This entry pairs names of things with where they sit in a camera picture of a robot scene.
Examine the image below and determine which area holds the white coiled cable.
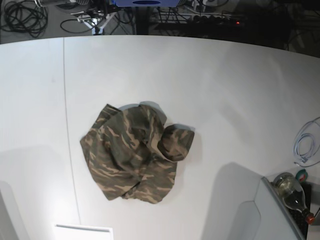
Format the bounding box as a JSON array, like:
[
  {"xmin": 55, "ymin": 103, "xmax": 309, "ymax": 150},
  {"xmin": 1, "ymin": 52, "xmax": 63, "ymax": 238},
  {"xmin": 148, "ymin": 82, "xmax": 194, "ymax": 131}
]
[{"xmin": 292, "ymin": 118, "xmax": 320, "ymax": 167}]

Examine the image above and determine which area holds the black mesh tray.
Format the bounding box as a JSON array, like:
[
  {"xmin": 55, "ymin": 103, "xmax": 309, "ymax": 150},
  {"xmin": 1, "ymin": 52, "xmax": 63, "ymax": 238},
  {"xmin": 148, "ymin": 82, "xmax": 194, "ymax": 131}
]
[{"xmin": 287, "ymin": 183, "xmax": 314, "ymax": 238}]

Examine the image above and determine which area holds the black power strip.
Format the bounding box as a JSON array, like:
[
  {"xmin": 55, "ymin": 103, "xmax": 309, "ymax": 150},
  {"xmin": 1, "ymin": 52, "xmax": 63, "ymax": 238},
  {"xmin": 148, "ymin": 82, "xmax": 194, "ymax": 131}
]
[{"xmin": 191, "ymin": 15, "xmax": 243, "ymax": 27}]

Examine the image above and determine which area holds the green tape roll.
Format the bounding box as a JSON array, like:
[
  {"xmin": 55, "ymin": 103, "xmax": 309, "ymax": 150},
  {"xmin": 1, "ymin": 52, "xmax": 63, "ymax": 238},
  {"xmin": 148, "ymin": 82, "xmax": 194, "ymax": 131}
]
[{"xmin": 295, "ymin": 169, "xmax": 308, "ymax": 183}]

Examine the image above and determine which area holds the camouflage t-shirt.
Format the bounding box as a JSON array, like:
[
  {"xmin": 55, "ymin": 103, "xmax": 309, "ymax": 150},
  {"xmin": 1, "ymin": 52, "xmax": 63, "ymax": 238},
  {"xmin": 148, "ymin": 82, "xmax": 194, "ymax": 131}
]
[{"xmin": 80, "ymin": 104, "xmax": 195, "ymax": 204}]

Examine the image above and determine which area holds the clear glass bottle red cap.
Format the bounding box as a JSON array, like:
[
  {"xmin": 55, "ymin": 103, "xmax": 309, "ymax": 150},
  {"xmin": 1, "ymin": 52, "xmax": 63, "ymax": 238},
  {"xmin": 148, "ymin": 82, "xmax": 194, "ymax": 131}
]
[{"xmin": 273, "ymin": 172, "xmax": 316, "ymax": 225}]

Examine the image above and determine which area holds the black coiled cable on floor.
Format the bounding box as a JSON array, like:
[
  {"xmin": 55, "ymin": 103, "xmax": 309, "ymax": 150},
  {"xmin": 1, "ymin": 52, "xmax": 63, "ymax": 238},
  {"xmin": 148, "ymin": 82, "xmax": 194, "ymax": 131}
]
[{"xmin": 3, "ymin": 0, "xmax": 49, "ymax": 38}]

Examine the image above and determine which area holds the grey equipment box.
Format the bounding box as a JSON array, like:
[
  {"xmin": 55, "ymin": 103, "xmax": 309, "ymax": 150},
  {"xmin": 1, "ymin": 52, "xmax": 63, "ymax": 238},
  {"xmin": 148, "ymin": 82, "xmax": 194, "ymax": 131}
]
[{"xmin": 254, "ymin": 177, "xmax": 305, "ymax": 240}]

